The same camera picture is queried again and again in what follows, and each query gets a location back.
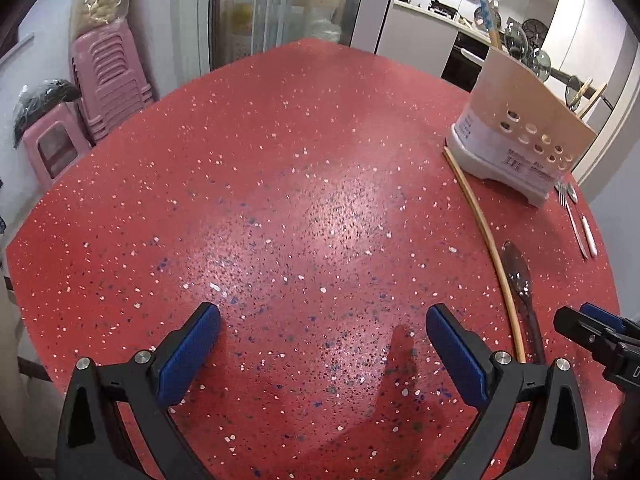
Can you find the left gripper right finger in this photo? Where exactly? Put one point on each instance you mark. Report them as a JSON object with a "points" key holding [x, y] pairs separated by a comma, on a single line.
{"points": [[553, 442]]}

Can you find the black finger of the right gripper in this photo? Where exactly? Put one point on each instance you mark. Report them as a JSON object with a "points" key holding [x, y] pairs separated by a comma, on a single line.
{"points": [[587, 332]]}

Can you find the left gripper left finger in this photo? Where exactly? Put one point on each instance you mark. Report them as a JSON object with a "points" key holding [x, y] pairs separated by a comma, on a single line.
{"points": [[93, 442]]}

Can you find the brown plastic spoon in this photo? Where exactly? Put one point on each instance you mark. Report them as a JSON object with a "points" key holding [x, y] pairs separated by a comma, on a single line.
{"points": [[540, 64], [518, 275], [572, 96]]}

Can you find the plain bamboo chopstick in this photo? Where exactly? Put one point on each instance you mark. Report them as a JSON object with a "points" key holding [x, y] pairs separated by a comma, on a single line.
{"points": [[485, 230], [591, 102]]}

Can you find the brown plastic spoon sideways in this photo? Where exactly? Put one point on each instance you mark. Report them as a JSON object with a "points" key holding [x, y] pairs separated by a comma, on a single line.
{"points": [[516, 41]]}

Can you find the blue patterned chopstick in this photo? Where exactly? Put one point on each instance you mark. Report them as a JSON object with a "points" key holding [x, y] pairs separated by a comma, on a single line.
{"points": [[489, 20]]}

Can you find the yellow patterned chopstick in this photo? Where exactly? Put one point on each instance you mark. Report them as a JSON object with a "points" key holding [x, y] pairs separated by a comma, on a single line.
{"points": [[585, 87]]}

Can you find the person's right hand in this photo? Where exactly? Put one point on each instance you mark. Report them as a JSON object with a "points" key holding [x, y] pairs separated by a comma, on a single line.
{"points": [[618, 457]]}

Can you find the silver metal fork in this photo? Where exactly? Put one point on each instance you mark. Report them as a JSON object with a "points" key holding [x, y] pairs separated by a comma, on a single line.
{"points": [[561, 192]]}

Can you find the beige cutlery holder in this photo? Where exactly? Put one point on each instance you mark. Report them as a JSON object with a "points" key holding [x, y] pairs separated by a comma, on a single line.
{"points": [[515, 131]]}

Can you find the black built-in oven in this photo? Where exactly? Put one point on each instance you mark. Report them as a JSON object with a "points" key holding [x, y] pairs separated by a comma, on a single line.
{"points": [[459, 70]]}

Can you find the single pink plastic stool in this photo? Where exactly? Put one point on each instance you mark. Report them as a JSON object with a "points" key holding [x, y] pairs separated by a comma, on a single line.
{"points": [[55, 142]]}

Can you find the stacked pink plastic stools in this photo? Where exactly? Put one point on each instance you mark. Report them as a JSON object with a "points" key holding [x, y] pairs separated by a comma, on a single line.
{"points": [[108, 72]]}

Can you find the glass sliding door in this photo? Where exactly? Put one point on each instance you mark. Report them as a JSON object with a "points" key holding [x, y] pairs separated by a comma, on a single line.
{"points": [[241, 28]]}

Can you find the white handled metal spoon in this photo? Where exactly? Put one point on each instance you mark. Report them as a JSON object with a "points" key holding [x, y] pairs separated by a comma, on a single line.
{"points": [[585, 224]]}

